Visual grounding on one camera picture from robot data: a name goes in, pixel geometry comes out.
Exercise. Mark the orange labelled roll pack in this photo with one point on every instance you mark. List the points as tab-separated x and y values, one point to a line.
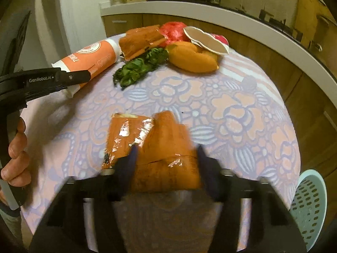
92	55

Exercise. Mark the yellow plastic bag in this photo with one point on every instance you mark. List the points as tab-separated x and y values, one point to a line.
192	58

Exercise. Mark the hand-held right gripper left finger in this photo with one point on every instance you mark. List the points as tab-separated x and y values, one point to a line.
128	164

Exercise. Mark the green leafy vegetable scraps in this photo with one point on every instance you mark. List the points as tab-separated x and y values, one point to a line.
137	67

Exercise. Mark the floral tablecloth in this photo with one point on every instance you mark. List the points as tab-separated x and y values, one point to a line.
210	105

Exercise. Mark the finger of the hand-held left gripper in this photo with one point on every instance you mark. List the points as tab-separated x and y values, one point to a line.
75	76
44	92

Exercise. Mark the wooden cutting board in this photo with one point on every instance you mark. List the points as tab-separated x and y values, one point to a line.
308	10

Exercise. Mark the torn orange snack packet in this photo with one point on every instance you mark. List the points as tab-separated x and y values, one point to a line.
139	40

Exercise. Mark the person's left hand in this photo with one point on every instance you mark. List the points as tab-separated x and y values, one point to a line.
18	163

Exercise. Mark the light blue plastic basket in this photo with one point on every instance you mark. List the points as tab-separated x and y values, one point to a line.
308	208

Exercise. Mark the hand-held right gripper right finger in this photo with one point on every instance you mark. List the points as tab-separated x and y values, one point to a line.
208	172

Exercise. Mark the red plastic bag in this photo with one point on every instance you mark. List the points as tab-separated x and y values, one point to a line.
172	31

